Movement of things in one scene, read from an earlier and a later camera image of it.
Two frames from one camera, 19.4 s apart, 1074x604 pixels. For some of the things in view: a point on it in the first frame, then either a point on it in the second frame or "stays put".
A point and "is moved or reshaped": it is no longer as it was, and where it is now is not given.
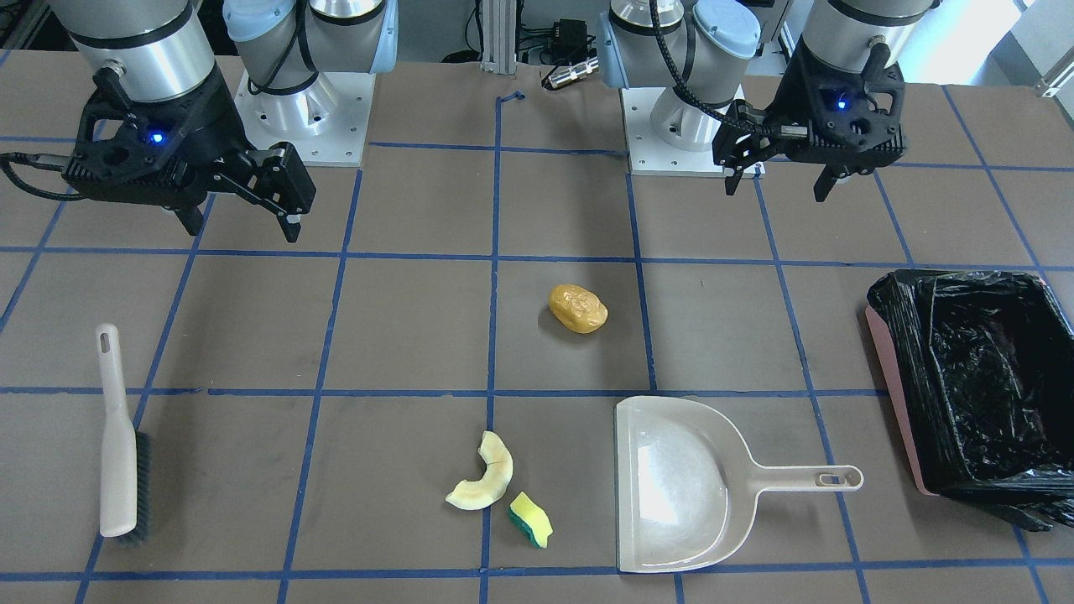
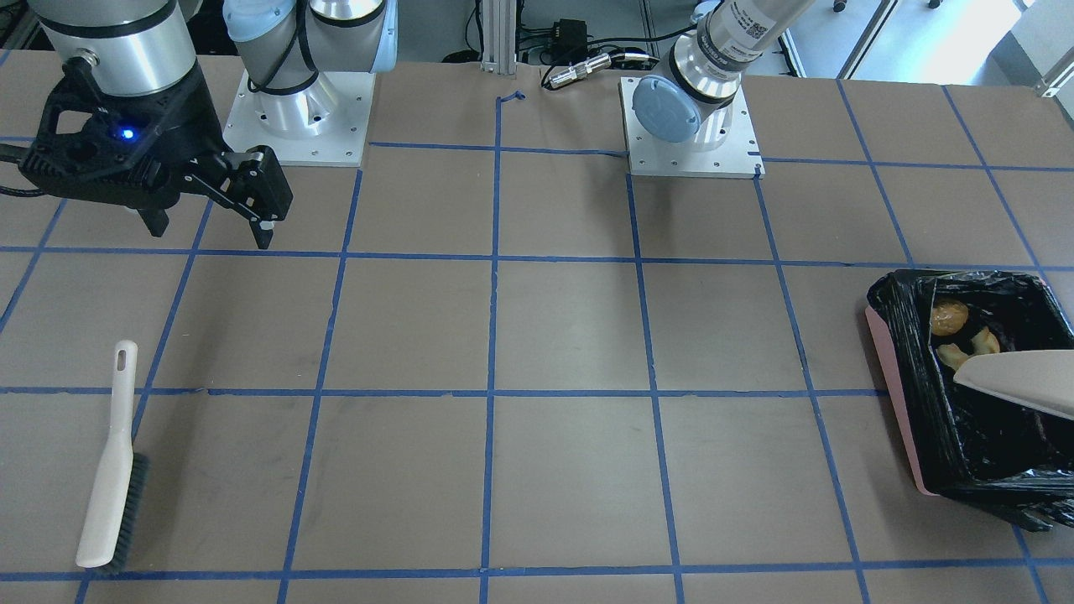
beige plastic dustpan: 686,484 → 1041,377
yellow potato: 578,309 → 948,317
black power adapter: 571,42 stays put
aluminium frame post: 499,36 stays put
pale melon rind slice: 487,490 → 984,342
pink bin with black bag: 981,369 stays put
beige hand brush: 125,458 is moved or reshaped
